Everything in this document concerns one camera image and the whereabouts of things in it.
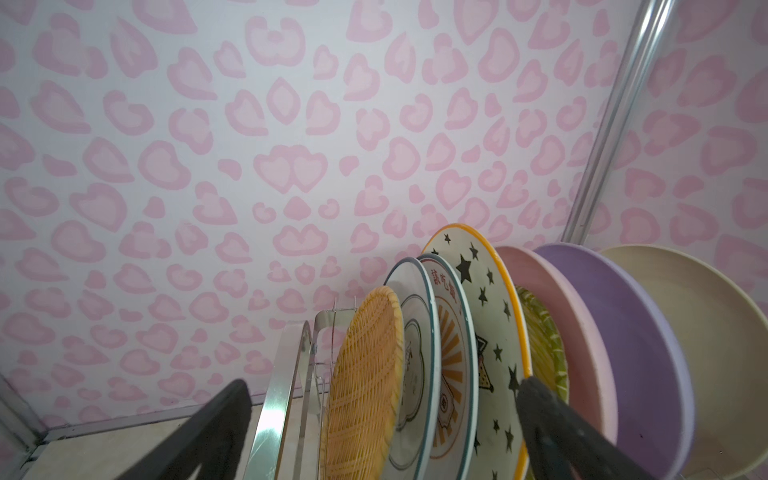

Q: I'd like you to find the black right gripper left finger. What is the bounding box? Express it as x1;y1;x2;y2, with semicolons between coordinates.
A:
119;379;252;479

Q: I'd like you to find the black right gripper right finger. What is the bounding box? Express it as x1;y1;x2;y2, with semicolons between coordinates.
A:
516;377;652;480

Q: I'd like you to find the pink plate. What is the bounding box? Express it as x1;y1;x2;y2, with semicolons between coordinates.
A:
497;246;619;443

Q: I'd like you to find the green yellow woven plate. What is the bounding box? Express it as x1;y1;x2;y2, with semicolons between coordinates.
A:
516;286;570;403

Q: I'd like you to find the purple plate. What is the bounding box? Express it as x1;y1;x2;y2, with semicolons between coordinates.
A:
535;243;696;479

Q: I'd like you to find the white plate orange sunburst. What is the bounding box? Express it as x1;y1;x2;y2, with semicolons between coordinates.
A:
419;253;479;479

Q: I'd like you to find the white star cartoon plate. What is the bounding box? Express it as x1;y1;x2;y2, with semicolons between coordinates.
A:
423;223;533;479

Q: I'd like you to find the white plate black rim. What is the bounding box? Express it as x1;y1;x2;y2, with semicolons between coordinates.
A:
381;257;441;479

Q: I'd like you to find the orange woven pattern plate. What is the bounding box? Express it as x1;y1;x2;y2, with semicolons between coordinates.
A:
319;286;404;479

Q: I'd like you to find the cream beige plate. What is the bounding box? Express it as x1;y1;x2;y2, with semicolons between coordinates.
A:
602;245;767;479

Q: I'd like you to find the stainless steel dish rack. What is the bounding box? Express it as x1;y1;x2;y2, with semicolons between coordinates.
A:
243;308;356;479

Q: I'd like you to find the aluminium frame profile right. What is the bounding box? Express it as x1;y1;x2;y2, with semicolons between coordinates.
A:
560;0;678;245

